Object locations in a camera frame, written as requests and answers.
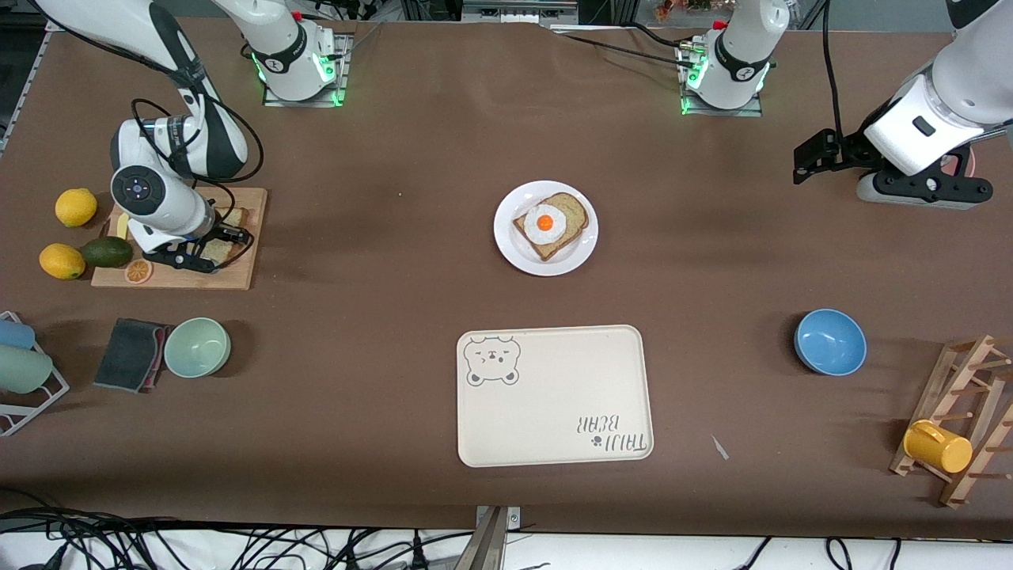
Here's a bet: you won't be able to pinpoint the yellow lemon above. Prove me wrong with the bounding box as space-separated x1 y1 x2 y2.
39 243 86 280
55 188 99 229

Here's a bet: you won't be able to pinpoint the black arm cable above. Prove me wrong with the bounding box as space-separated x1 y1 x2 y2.
129 97 266 274
820 0 846 137

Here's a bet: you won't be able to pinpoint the pale green bowl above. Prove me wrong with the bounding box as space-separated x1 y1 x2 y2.
163 317 233 379

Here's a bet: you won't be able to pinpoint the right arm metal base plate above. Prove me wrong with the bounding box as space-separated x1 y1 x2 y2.
263 32 351 108

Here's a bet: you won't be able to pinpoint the grey metal frame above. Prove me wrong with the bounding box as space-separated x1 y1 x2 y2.
463 0 579 25

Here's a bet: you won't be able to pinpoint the yellow mug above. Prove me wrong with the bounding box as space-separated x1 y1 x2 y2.
903 420 973 474

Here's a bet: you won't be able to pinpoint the seeded brown bread slice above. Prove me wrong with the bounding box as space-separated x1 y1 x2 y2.
202 207 248 267

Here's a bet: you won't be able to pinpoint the wooden mug rack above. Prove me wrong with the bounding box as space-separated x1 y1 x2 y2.
889 334 1013 509

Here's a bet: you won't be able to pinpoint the green avocado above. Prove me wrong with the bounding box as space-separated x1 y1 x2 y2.
80 236 134 269

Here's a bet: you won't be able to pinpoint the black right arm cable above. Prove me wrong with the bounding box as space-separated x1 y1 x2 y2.
129 97 266 274

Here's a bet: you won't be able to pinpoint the pink bowl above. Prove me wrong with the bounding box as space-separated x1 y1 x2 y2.
938 146 977 179

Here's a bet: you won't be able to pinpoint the blue bowl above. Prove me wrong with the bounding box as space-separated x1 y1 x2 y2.
794 309 868 377

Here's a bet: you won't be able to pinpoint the black cable on table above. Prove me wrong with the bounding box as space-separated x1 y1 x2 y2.
550 24 697 68

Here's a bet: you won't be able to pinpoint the silver table edge bracket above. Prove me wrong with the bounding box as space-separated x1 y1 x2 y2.
475 505 523 530

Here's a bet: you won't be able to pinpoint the white wire rack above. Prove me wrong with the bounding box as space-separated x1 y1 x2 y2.
0 311 70 437

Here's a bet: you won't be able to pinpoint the orange dried flowers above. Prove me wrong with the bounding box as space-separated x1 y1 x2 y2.
655 0 713 21

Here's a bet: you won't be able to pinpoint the light blue cup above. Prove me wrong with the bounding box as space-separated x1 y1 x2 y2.
0 318 36 351

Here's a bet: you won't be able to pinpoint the fried egg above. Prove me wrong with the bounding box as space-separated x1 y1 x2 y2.
523 203 567 245

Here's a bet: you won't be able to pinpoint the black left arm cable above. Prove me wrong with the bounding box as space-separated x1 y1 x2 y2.
820 0 846 137

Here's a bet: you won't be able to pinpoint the black cable tangle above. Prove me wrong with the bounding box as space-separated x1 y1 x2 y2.
0 487 476 570

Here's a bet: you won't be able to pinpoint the dark metal beam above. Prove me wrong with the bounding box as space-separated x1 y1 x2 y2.
461 507 509 570

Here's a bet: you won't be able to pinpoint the pale green cup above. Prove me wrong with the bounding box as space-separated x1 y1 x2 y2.
0 345 54 395

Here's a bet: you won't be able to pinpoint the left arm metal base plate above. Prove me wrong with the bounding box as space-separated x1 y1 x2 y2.
677 44 764 118

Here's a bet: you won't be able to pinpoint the toasted bread slice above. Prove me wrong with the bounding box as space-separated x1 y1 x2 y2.
513 192 590 262

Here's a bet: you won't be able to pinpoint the dark grey cloth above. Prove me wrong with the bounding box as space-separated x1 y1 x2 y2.
93 317 167 393

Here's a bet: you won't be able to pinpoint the cream bear print tray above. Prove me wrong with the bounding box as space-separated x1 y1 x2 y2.
457 325 655 469

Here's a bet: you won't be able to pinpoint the white round plate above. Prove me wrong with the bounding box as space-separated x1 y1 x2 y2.
494 180 599 277

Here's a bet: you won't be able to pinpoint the wooden cutting board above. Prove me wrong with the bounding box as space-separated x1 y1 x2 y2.
91 187 268 291

